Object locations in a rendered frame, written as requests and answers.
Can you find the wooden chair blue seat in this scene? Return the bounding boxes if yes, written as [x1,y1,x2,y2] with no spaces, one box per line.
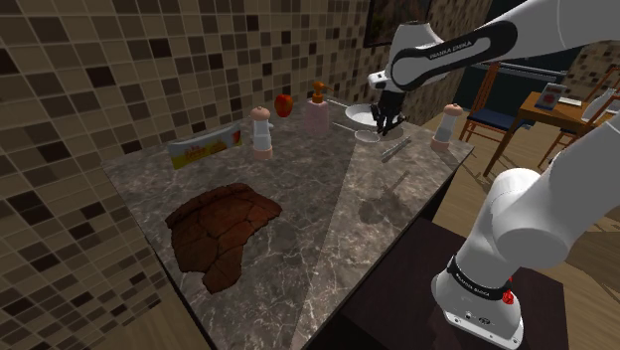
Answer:
[458,61,531,145]

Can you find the dark cabinet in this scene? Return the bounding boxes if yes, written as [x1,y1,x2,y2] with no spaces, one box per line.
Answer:
[452,47,582,115]

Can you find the pink soap dispenser orange pump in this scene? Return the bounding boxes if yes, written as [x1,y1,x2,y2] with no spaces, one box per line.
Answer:
[303,81,336,136]

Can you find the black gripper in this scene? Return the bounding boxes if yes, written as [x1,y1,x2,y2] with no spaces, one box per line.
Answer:
[370,89,407,137]

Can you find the dark wall picture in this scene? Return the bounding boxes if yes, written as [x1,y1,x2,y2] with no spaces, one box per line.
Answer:
[363,0,433,49]

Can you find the white and pink pepper mill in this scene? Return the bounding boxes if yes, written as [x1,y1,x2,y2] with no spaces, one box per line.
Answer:
[430,102,465,153]
[249,105,275,162]

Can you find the yellow and white packet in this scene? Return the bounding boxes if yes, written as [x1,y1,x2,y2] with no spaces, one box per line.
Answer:
[166,122,243,171]

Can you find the red apple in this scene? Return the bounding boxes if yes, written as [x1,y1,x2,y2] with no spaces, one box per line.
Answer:
[273,92,295,119]

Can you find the wooden table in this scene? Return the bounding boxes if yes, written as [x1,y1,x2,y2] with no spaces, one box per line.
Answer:
[482,82,620,179]

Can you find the brown crumpled cloth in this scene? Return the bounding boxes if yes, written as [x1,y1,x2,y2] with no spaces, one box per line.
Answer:
[164,182,283,295]

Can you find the grey table knife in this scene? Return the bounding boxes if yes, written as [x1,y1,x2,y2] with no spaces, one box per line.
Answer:
[380,136,413,164]

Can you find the dark robot stand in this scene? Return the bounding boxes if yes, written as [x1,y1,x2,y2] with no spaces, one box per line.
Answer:
[303,217,570,350]

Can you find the silver spoon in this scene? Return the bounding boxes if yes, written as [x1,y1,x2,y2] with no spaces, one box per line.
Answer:
[331,120,382,144]

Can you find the white plate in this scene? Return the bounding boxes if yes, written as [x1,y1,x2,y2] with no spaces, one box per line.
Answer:
[344,102,389,128]

